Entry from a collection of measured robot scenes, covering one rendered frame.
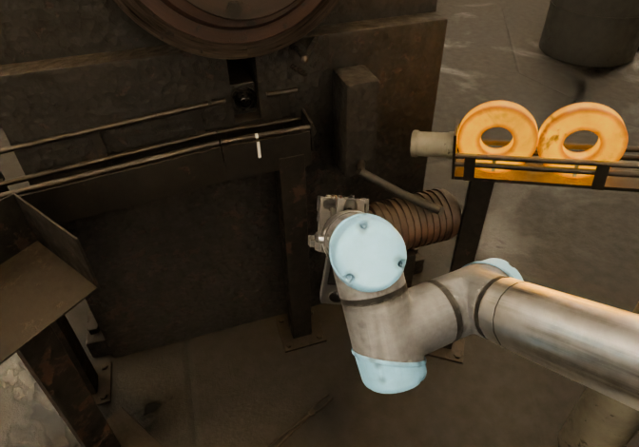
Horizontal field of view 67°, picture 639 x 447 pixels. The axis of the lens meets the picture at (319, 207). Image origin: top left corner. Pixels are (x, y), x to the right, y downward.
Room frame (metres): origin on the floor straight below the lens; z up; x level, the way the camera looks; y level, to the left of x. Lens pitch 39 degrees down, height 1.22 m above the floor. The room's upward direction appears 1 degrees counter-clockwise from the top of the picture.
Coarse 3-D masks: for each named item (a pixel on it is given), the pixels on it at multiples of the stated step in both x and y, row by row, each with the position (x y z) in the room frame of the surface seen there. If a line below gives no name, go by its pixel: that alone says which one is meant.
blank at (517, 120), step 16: (480, 112) 0.86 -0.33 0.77; (496, 112) 0.85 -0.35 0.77; (512, 112) 0.84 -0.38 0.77; (528, 112) 0.85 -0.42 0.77; (464, 128) 0.87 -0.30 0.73; (480, 128) 0.86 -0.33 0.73; (512, 128) 0.84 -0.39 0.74; (528, 128) 0.83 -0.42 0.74; (464, 144) 0.87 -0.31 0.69; (480, 144) 0.86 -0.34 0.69; (512, 144) 0.85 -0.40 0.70; (528, 144) 0.83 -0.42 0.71; (480, 160) 0.86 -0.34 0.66
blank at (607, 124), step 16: (560, 112) 0.83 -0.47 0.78; (576, 112) 0.81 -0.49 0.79; (592, 112) 0.80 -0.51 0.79; (608, 112) 0.80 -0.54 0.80; (544, 128) 0.83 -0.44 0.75; (560, 128) 0.82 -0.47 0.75; (576, 128) 0.81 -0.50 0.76; (592, 128) 0.80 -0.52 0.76; (608, 128) 0.79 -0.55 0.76; (624, 128) 0.78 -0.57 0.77; (544, 144) 0.82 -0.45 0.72; (560, 144) 0.81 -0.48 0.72; (608, 144) 0.79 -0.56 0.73; (624, 144) 0.78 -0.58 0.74; (608, 160) 0.78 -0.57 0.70; (576, 176) 0.80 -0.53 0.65
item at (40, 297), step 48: (0, 240) 0.64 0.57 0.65; (48, 240) 0.64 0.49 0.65; (0, 288) 0.57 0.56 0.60; (48, 288) 0.57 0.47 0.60; (96, 288) 0.56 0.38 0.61; (0, 336) 0.47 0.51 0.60; (48, 336) 0.54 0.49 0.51; (48, 384) 0.50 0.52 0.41; (96, 432) 0.52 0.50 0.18; (144, 432) 0.61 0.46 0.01
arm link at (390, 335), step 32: (416, 288) 0.37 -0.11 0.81; (352, 320) 0.32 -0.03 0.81; (384, 320) 0.31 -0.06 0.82; (416, 320) 0.32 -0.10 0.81; (448, 320) 0.33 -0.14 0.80; (352, 352) 0.31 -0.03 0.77; (384, 352) 0.29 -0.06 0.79; (416, 352) 0.30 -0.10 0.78; (384, 384) 0.28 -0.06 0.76; (416, 384) 0.28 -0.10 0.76
